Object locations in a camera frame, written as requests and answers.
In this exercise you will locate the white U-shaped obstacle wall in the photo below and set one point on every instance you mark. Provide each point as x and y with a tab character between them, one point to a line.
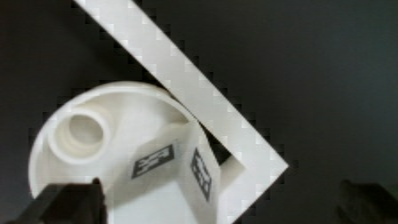
255	165

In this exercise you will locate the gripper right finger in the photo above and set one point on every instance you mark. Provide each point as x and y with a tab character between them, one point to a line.
369	203

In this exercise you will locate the white stool leg with tags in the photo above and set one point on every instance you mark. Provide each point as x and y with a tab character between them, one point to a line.
166	191

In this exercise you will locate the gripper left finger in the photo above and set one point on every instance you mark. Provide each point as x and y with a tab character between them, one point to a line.
69	204

